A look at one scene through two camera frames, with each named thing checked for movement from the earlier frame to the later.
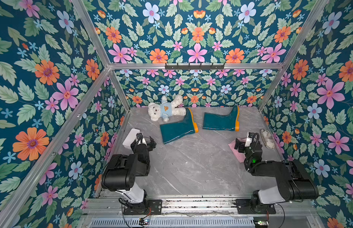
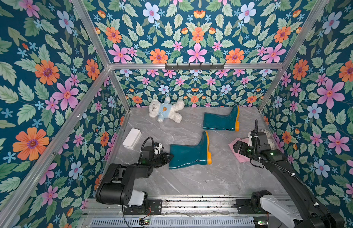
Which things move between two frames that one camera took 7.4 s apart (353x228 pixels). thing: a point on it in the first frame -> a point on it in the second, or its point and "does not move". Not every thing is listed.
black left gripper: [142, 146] -> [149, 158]
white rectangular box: [131, 137] does not move
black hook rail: [194, 67] does not move
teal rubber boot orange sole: [171, 131] -> [186, 155]
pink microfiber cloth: [240, 156] does not move
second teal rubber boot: [229, 122] does not move
